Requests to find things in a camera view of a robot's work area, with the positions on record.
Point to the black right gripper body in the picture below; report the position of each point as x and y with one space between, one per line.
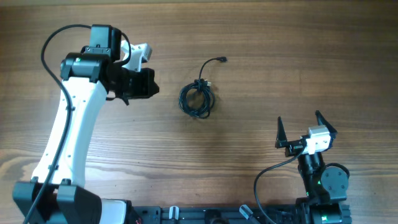
294 147

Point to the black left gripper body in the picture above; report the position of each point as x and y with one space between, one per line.
132 84

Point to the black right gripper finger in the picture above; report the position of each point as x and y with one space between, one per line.
281 138
322 121

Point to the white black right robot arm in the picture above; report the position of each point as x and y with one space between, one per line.
326 185

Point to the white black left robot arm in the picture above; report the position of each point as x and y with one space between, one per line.
108 68

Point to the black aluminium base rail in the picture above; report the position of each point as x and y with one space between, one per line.
236 214

